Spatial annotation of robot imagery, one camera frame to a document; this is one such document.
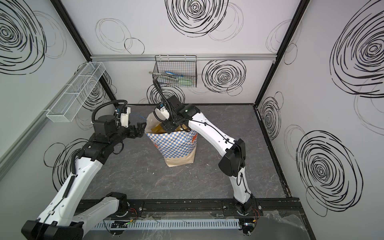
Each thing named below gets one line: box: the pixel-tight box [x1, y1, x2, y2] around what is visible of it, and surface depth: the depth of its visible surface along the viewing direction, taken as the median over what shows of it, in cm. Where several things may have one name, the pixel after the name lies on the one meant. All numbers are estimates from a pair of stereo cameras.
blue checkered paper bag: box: [144, 111, 198, 168], surface depth 78 cm
